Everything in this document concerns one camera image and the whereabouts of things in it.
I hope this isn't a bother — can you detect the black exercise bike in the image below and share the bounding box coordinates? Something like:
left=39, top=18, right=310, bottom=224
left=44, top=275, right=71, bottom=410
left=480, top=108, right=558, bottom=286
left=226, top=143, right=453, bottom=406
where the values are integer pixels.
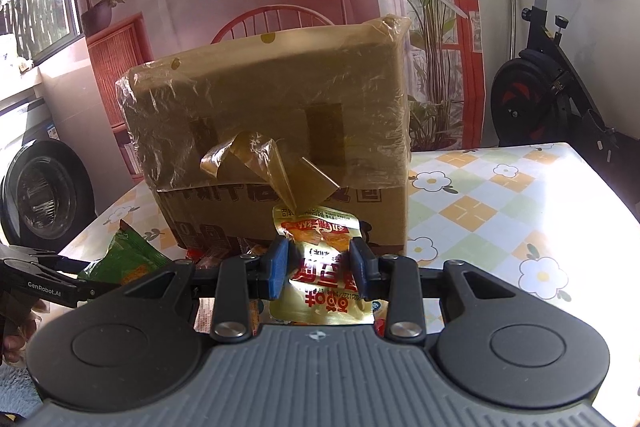
left=479, top=0, right=640, bottom=170

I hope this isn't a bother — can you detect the red snack packet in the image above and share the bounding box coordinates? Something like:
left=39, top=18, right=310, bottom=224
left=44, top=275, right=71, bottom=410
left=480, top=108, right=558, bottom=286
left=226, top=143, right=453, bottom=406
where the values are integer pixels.
left=184, top=243, right=271, bottom=270

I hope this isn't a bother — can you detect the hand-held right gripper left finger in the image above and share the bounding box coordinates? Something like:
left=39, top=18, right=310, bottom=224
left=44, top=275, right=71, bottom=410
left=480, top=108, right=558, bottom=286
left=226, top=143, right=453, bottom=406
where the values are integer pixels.
left=120, top=239, right=291, bottom=341

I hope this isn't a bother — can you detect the person's left hand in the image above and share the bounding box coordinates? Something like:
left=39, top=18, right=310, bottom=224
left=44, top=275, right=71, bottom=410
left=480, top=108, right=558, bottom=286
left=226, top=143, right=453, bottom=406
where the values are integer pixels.
left=0, top=299, right=47, bottom=364

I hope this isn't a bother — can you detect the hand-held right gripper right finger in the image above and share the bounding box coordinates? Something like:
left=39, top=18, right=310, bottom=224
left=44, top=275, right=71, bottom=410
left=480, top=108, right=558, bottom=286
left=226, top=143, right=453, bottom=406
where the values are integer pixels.
left=349, top=239, right=522, bottom=339

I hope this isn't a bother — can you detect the floral checkered tablecloth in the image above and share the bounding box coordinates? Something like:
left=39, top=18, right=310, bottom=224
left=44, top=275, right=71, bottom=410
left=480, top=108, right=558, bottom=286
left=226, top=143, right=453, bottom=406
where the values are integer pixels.
left=59, top=142, right=640, bottom=343

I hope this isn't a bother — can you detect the gold foil snack packet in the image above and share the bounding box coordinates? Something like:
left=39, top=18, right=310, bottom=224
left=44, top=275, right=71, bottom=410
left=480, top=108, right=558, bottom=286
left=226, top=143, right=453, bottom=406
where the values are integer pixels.
left=269, top=202, right=377, bottom=327

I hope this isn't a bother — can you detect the green and orange snack bag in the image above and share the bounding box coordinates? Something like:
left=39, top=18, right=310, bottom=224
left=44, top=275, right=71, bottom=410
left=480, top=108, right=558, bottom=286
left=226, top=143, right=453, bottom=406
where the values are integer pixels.
left=76, top=219, right=172, bottom=286

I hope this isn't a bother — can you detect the taped cardboard box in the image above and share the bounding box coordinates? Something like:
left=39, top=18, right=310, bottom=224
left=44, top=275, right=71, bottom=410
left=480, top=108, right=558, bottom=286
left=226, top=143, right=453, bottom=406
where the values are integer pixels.
left=115, top=16, right=413, bottom=259

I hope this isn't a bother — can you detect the white washing machine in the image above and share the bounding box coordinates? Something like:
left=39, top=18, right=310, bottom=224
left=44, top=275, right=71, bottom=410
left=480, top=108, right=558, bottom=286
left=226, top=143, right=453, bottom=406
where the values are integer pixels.
left=0, top=99, right=98, bottom=254

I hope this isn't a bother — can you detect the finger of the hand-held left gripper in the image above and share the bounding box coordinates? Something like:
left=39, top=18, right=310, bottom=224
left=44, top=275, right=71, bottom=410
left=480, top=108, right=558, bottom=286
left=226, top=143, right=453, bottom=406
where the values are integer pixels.
left=0, top=245, right=96, bottom=278

